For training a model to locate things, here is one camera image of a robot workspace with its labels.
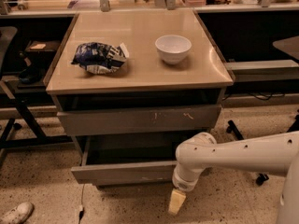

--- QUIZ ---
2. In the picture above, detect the brown box on shelf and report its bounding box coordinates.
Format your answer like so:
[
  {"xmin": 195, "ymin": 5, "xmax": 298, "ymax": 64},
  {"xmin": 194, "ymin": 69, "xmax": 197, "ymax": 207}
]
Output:
[{"xmin": 25, "ymin": 40, "xmax": 60, "ymax": 52}]

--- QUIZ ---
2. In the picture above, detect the grey drawer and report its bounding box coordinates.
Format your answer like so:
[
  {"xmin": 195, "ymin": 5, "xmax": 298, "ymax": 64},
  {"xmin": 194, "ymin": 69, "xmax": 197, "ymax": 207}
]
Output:
[
  {"xmin": 58, "ymin": 105, "xmax": 221, "ymax": 136},
  {"xmin": 70, "ymin": 135, "xmax": 200, "ymax": 187}
]

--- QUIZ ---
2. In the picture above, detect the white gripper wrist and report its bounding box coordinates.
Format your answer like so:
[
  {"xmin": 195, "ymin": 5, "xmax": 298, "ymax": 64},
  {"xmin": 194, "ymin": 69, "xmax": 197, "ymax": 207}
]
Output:
[{"xmin": 168, "ymin": 164, "xmax": 203, "ymax": 215}]

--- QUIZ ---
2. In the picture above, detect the grey top drawer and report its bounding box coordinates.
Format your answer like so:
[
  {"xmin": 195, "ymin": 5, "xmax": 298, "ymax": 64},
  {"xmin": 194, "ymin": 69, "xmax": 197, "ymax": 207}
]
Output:
[{"xmin": 58, "ymin": 105, "xmax": 221, "ymax": 136}]

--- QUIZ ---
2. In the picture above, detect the white shoe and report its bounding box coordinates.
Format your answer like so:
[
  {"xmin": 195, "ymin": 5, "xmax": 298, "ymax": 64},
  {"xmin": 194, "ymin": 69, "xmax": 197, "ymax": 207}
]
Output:
[{"xmin": 0, "ymin": 202, "xmax": 34, "ymax": 224}]

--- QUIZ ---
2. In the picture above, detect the crumpled blue chip bag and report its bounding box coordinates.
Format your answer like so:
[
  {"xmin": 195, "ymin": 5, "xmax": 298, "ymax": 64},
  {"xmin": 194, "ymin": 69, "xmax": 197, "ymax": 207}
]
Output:
[{"xmin": 71, "ymin": 42, "xmax": 129, "ymax": 75}]

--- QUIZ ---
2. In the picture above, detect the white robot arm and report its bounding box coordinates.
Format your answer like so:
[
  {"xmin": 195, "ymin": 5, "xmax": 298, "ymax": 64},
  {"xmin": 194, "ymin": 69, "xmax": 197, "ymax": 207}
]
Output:
[{"xmin": 168, "ymin": 132, "xmax": 299, "ymax": 224}]

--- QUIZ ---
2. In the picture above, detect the white ceramic bowl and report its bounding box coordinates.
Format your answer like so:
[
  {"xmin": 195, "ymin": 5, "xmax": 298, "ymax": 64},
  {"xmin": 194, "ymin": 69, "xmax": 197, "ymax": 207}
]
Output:
[{"xmin": 155, "ymin": 35, "xmax": 192, "ymax": 64}]

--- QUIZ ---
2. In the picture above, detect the grey drawer cabinet beige top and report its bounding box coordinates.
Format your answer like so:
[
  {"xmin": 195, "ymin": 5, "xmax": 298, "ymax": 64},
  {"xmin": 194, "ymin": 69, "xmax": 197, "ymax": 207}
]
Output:
[{"xmin": 43, "ymin": 8, "xmax": 235, "ymax": 191}]

